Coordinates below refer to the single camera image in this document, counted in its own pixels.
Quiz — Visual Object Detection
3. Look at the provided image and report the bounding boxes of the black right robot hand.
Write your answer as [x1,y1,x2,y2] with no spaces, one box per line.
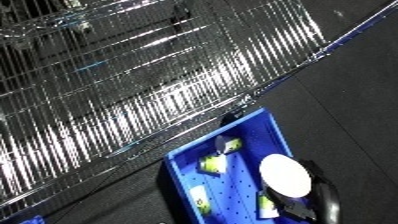
[259,159,345,224]

